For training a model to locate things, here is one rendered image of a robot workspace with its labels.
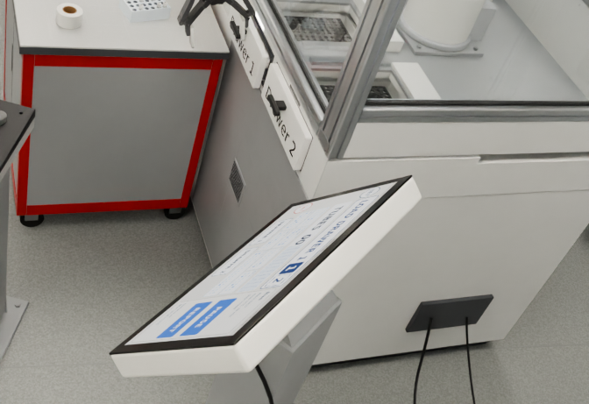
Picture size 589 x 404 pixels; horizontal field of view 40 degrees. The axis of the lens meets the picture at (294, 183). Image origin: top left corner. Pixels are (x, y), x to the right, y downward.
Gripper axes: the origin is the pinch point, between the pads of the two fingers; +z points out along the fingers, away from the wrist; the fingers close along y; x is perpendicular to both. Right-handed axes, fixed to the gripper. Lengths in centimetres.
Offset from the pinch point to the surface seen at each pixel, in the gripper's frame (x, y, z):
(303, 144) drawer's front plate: -42.8, 10.3, 1.3
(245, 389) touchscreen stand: -101, -19, 1
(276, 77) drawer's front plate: -19.6, 10.5, -0.2
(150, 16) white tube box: 27.1, -13.3, 9.6
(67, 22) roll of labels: 21.3, -36.6, 4.0
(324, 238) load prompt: -93, -4, -28
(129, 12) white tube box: 27.0, -19.2, 7.4
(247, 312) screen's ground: -106, -21, -32
